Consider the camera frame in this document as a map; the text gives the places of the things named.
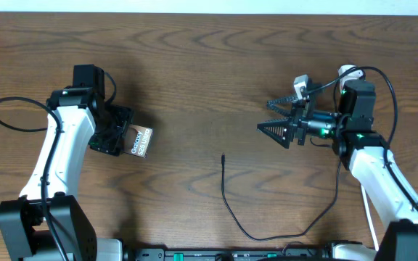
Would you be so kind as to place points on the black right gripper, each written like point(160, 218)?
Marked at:
point(297, 123)

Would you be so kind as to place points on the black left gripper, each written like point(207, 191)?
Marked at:
point(109, 143)

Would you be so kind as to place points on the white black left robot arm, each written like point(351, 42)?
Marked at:
point(46, 221)

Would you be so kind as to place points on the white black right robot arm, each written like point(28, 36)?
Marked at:
point(363, 152)

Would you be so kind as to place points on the white USB charger adapter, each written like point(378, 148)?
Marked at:
point(348, 72)

